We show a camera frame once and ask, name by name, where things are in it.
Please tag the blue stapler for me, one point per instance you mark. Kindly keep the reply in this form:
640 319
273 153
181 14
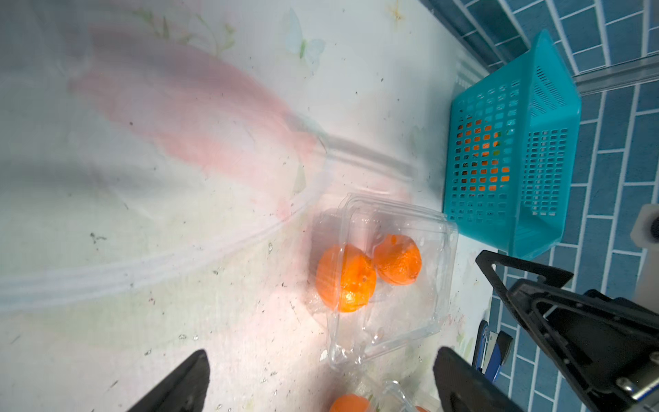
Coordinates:
492 351

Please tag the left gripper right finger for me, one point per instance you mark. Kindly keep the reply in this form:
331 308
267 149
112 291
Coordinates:
462 388

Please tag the teal plastic basket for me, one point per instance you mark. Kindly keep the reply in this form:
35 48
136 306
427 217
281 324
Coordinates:
536 100

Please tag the orange back container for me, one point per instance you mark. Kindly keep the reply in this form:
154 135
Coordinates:
346 278
397 260

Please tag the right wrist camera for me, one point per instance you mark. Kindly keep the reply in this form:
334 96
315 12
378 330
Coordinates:
645 237

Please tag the clear clamshell container back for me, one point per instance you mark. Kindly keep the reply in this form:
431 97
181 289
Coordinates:
395 315

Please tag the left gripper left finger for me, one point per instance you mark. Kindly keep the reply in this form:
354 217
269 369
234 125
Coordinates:
185 389

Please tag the clear clamshell container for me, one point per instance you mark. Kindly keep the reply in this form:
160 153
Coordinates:
395 315
387 397

